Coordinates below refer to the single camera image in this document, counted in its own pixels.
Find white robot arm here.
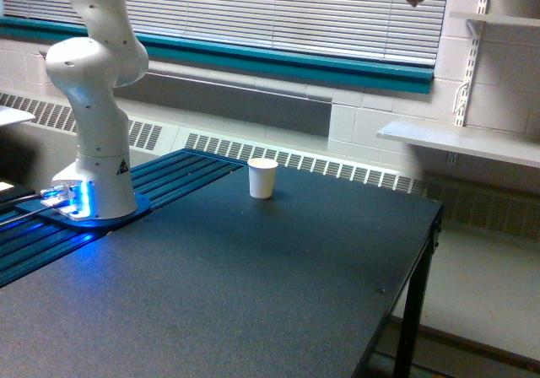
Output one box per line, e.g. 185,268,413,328
46,0,149,221

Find white paper cup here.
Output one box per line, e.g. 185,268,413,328
247,158,278,199

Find teal window sill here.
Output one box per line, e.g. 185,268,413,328
0,15,435,95

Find black table leg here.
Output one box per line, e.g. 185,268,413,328
392,241,434,378

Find white window blinds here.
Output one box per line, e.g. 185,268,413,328
1,0,451,68

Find white radiator vent cover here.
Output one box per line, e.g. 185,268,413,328
0,90,540,240

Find white tray at left edge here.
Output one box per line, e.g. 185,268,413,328
0,105,35,127

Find black cable at base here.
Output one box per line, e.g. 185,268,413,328
0,188,56,228

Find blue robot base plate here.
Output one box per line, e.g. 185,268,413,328
37,193,151,231

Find blue aluminium rail frame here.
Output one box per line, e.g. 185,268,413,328
1,149,246,287

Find white lower wall shelf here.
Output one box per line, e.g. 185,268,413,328
377,120,539,168

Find white wall shelf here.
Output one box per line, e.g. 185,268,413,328
450,12,540,28
377,120,539,168

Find white shelf standard rail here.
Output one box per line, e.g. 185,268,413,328
452,0,489,127

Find white upper wall shelf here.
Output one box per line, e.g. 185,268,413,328
450,12,540,28

